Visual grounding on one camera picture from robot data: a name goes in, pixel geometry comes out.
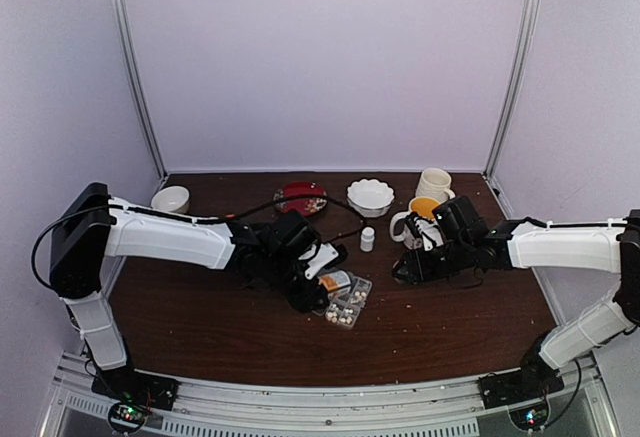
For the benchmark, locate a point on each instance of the white scalloped bowl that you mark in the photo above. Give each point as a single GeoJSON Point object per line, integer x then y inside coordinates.
{"type": "Point", "coordinates": [371, 198]}

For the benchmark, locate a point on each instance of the floral mug yellow inside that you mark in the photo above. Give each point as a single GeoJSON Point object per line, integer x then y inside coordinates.
{"type": "Point", "coordinates": [416, 227]}

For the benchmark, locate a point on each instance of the cream textured mug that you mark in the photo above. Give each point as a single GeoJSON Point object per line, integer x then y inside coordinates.
{"type": "Point", "coordinates": [435, 183]}

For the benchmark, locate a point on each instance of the red floral plate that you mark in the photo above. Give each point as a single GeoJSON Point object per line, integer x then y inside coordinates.
{"type": "Point", "coordinates": [307, 198]}

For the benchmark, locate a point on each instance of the white pills in organizer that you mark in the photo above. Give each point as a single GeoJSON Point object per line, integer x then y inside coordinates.
{"type": "Point", "coordinates": [344, 310]}

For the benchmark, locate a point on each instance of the white pill bottle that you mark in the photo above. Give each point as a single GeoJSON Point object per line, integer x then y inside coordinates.
{"type": "Point", "coordinates": [367, 239]}

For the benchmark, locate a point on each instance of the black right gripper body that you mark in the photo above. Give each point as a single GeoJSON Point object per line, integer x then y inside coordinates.
{"type": "Point", "coordinates": [456, 260]}

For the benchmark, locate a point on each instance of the clear plastic pill organizer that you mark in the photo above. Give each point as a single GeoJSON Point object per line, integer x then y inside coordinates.
{"type": "Point", "coordinates": [357, 284]}

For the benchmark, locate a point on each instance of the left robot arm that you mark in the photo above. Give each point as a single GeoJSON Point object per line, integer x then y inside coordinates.
{"type": "Point", "coordinates": [287, 254]}

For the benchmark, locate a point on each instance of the right aluminium frame post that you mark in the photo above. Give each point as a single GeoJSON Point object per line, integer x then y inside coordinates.
{"type": "Point", "coordinates": [525, 34]}

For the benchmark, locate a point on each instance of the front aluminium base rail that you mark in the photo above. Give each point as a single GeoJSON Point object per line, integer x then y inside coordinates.
{"type": "Point", "coordinates": [451, 407]}

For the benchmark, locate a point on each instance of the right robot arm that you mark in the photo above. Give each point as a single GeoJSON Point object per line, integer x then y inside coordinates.
{"type": "Point", "coordinates": [611, 246]}

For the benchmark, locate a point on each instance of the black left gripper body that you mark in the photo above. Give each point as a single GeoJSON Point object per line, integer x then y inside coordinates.
{"type": "Point", "coordinates": [302, 300]}

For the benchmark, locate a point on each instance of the left aluminium frame post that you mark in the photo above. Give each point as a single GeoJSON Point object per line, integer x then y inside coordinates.
{"type": "Point", "coordinates": [136, 87]}

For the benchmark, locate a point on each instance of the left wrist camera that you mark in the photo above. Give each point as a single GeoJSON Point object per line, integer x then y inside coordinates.
{"type": "Point", "coordinates": [321, 256]}

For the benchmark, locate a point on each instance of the aluminium frame post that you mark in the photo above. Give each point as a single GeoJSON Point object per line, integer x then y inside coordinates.
{"type": "Point", "coordinates": [525, 34]}
{"type": "Point", "coordinates": [136, 87]}

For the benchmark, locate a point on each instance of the plain white ceramic bowl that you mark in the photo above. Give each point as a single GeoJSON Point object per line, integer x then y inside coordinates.
{"type": "Point", "coordinates": [174, 199]}

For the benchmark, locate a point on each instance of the amber bottle grey cap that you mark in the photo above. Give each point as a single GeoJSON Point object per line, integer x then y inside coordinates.
{"type": "Point", "coordinates": [335, 281]}

